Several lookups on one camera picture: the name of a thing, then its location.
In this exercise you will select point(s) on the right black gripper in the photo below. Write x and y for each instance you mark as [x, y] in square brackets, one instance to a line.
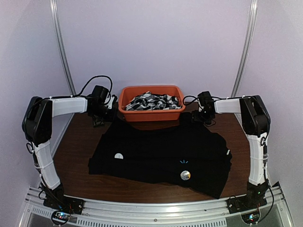
[195, 117]

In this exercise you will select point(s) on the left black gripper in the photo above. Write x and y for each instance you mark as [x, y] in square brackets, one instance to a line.
[101, 119]

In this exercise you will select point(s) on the black t-shirt blue logo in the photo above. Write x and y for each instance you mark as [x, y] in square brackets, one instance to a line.
[159, 156]

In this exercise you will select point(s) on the round picture brooch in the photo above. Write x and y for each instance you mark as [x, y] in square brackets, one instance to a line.
[119, 156]

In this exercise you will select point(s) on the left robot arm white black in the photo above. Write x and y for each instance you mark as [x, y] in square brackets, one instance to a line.
[37, 125]

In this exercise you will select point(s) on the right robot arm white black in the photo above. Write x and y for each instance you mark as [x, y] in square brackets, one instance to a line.
[255, 122]

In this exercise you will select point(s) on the orange plastic bin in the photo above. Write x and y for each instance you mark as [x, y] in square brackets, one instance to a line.
[129, 93]

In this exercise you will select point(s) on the black white checkered shirt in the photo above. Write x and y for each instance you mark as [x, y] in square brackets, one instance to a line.
[149, 102]

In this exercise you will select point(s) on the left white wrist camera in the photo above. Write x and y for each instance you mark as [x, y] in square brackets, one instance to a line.
[112, 101]

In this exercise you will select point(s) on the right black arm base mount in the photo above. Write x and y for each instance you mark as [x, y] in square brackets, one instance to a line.
[242, 203]

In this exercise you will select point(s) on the left aluminium corner post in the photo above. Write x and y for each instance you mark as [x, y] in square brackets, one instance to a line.
[61, 48]

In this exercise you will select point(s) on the aluminium corner post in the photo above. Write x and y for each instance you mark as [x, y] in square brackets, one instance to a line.
[61, 48]
[246, 47]

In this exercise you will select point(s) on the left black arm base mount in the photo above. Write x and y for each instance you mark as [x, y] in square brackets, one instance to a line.
[66, 204]

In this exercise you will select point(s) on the aluminium front rail frame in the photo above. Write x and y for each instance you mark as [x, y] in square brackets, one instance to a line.
[211, 213]

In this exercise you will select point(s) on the right aluminium corner post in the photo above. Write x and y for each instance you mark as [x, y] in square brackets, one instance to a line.
[246, 47]

